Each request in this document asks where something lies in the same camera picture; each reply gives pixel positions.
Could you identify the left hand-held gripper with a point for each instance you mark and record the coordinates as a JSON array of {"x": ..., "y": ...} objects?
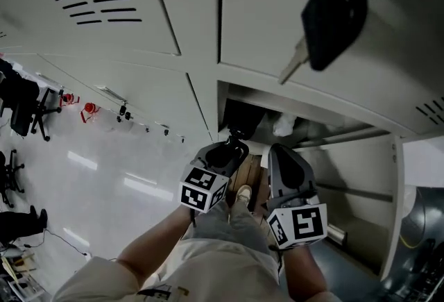
[{"x": 194, "y": 196}]

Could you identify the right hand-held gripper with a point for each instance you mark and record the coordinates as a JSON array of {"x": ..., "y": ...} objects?
[{"x": 305, "y": 224}]

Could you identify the person's right forearm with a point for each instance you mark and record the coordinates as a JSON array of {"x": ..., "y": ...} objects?
[{"x": 305, "y": 273}]

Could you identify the person's left forearm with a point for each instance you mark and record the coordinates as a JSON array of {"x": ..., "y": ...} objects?
[{"x": 152, "y": 245}]

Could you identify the person's beige shoe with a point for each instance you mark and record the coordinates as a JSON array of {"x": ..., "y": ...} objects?
[{"x": 243, "y": 193}]

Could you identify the white crumpled bag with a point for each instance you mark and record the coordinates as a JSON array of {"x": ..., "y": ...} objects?
[{"x": 284, "y": 123}]

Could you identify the person's grey trousers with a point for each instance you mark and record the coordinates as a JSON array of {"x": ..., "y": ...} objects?
[{"x": 236, "y": 227}]

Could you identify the black key bunch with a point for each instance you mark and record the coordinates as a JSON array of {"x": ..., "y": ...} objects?
[{"x": 122, "y": 109}]

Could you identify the person's white shirt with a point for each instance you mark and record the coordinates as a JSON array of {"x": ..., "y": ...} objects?
[{"x": 215, "y": 273}]

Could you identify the red key tag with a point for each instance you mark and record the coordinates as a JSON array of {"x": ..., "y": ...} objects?
[
  {"x": 67, "y": 98},
  {"x": 90, "y": 109}
]

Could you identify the black-headed key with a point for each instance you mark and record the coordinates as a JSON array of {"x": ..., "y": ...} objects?
[{"x": 333, "y": 19}]

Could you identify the black office chair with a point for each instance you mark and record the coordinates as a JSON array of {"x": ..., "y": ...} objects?
[
  {"x": 21, "y": 109},
  {"x": 10, "y": 175}
]

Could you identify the cluttered desk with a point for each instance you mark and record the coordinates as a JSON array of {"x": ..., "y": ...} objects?
[{"x": 17, "y": 279}]

